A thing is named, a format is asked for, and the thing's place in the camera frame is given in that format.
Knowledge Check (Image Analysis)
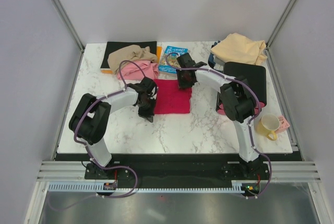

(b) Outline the beige t shirt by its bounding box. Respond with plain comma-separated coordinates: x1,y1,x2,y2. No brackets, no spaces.
108,45,158,74

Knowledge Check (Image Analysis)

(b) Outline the light pink t shirt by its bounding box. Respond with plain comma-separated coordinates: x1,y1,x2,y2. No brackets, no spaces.
121,60,159,80

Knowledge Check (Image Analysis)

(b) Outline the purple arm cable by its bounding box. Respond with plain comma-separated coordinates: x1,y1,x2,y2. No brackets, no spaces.
48,60,149,211
164,52,272,200

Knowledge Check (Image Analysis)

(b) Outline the black pink drawer organizer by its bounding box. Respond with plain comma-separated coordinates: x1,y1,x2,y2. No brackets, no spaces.
220,62,267,109

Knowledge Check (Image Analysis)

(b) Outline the blue illustrated paperback book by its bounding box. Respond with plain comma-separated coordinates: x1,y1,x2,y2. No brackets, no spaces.
158,45,188,78

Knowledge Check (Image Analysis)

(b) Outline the pink small box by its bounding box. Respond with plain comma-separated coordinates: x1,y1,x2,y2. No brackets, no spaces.
276,115,290,133

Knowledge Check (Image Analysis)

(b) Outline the aluminium frame post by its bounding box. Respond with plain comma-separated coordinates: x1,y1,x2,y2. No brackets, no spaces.
267,0,298,49
51,0,85,53

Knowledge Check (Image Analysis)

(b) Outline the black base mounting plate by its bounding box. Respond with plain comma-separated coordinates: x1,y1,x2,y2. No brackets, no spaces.
85,154,269,188

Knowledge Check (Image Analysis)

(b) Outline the black notebook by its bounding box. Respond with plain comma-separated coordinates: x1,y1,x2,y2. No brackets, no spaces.
105,41,158,55

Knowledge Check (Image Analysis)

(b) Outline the magenta t shirt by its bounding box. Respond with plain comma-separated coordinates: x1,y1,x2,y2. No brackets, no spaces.
154,79,192,115

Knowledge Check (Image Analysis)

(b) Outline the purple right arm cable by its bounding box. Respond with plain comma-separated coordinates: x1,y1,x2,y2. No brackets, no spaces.
164,52,272,200

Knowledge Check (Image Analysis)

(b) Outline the cream yellow t shirt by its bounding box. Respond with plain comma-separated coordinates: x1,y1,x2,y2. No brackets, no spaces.
211,33,267,65

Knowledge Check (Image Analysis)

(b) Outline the yellow mug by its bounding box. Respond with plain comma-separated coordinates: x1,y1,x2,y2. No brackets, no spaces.
255,114,280,141

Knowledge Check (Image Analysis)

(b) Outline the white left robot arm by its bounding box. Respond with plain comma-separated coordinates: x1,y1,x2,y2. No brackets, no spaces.
69,77,158,179

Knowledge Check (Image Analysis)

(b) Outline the right aluminium frame post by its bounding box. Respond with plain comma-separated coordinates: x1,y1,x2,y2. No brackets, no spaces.
267,0,298,49

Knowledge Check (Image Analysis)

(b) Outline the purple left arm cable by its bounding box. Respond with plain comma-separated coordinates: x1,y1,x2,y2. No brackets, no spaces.
48,60,149,211

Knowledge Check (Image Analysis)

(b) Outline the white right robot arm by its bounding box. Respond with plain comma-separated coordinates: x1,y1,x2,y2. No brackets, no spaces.
176,53,260,179

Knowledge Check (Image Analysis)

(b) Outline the left aluminium frame post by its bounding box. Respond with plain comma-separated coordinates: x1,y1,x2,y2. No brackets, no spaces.
51,0,85,53

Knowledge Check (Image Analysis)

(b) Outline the white slotted cable duct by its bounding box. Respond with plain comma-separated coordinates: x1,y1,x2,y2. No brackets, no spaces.
47,182,246,193

